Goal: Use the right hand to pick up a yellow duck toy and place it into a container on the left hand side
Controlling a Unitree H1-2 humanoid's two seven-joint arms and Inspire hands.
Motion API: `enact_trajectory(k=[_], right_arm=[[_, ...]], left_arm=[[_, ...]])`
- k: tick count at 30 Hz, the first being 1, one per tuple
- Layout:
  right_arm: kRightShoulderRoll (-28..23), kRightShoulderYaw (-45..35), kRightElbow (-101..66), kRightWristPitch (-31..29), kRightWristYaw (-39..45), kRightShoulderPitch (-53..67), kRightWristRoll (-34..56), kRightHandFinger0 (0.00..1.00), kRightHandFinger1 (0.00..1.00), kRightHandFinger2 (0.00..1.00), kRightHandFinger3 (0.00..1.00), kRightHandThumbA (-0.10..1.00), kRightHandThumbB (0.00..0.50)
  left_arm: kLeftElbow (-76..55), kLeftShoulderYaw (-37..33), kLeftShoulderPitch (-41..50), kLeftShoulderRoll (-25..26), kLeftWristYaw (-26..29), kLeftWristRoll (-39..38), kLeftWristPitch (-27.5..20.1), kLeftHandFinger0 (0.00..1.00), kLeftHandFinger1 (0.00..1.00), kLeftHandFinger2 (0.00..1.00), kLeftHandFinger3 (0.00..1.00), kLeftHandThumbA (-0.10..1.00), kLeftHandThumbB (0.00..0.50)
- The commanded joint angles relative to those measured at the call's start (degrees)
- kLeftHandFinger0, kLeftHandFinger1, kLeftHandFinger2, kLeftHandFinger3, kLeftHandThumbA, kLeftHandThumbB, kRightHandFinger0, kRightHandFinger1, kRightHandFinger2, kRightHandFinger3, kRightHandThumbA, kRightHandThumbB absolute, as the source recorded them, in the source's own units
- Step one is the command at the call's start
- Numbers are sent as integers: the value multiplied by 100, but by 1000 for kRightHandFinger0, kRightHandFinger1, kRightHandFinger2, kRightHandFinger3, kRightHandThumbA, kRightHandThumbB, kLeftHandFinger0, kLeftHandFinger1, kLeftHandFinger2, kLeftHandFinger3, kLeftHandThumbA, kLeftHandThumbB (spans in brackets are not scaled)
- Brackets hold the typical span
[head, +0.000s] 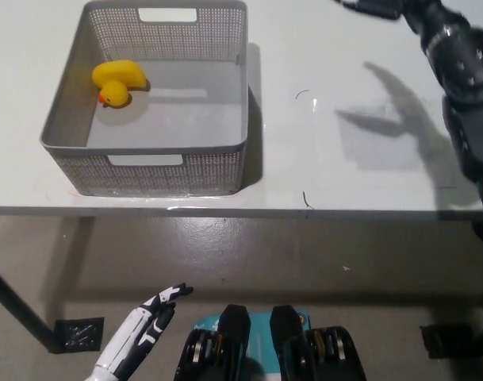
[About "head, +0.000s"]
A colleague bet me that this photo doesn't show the black floor plate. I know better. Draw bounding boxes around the black floor plate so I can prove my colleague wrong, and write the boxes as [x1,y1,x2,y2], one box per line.
[48,316,105,353]
[419,324,474,360]

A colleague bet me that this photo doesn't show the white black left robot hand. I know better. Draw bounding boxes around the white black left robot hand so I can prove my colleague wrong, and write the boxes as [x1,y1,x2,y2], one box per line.
[84,282,194,381]

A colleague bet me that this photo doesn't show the yellow rubber duck toy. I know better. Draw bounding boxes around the yellow rubber duck toy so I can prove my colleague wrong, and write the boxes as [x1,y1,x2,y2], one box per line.
[91,59,149,110]

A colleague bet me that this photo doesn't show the grey perforated plastic basket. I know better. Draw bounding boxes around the grey perforated plastic basket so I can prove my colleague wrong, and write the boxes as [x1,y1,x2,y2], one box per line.
[39,0,250,197]

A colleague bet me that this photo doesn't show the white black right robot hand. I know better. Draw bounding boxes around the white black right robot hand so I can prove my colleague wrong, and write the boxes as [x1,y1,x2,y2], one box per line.
[334,0,405,20]

